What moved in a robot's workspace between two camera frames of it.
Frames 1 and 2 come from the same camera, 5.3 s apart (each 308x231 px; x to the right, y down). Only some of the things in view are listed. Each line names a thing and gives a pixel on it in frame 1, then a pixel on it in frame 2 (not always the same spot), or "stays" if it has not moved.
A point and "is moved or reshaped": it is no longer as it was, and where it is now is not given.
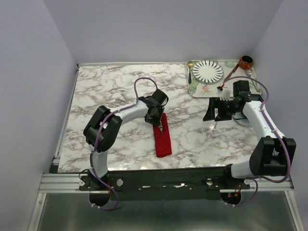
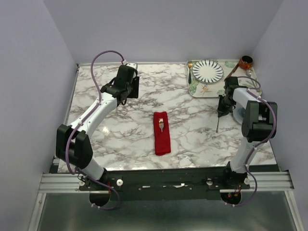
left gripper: x=156 y=121 to x=134 y=93
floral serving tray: x=232 y=72 stays
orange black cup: x=245 y=62 stays
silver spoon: x=213 y=131 is moved or reshaped
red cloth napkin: x=162 y=142 stays
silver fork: x=160 y=127 stays
